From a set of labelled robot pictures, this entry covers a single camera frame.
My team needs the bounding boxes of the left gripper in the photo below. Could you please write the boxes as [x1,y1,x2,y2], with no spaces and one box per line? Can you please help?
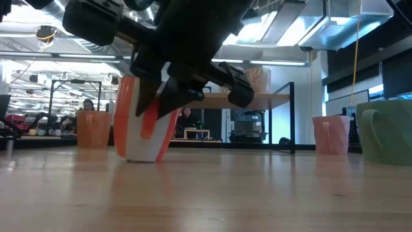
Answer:
[124,0,256,119]

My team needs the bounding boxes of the orange and white mug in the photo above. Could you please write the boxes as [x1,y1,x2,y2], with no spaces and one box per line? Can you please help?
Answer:
[113,76,180,163]

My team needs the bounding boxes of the white mug orange floral pattern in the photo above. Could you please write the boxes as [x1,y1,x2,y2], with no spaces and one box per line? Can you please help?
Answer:
[244,66,272,95]

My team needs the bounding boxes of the plain green mug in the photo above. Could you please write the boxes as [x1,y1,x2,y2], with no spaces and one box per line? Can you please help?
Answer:
[355,99,412,167]

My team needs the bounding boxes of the small wooden table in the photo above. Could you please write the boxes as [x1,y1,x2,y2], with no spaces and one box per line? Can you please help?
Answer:
[183,128,212,141]

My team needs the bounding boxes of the plain orange-brown mug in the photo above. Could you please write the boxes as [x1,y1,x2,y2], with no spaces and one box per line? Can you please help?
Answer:
[76,110,113,150]

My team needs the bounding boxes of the black cart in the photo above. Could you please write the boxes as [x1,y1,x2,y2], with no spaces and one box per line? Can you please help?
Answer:
[229,109,268,143]

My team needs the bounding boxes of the long ceiling light strip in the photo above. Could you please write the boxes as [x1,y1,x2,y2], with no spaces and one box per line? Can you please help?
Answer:
[211,58,307,68]
[0,50,133,62]

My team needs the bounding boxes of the wooden shelf riser black legs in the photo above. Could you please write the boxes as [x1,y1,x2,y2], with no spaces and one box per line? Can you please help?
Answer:
[178,81,296,155]

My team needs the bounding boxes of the background robot station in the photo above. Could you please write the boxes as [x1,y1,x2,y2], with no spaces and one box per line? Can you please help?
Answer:
[0,111,78,140]

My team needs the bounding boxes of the plain pink mug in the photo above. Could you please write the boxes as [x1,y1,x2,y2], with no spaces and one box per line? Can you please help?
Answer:
[312,115,351,155]

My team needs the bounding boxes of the dark monitor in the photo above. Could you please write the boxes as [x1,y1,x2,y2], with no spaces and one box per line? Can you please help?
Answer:
[381,50,412,99]

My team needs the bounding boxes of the silver ventilation duct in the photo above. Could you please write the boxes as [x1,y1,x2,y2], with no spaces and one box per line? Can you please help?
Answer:
[297,0,395,52]

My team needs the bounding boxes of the yellow hanging cable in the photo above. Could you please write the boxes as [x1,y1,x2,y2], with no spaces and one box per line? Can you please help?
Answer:
[348,0,363,107]

